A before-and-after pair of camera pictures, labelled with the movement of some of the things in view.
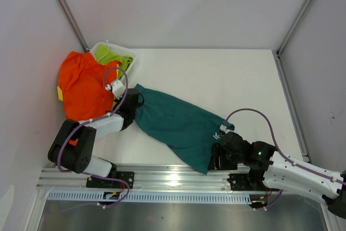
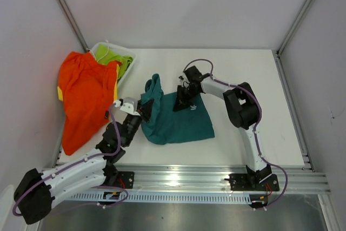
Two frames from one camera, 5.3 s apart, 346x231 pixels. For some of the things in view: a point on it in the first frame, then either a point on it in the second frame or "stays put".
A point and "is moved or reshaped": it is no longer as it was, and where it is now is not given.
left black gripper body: (134, 112) → (132, 125)
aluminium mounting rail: (171, 178) stays put
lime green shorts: (105, 54) stays put
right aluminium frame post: (277, 54) stays put
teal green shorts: (190, 134) is moved or reshaped
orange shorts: (82, 79) stays put
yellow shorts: (60, 93) stays put
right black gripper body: (227, 160) → (187, 93)
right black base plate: (241, 182) stays put
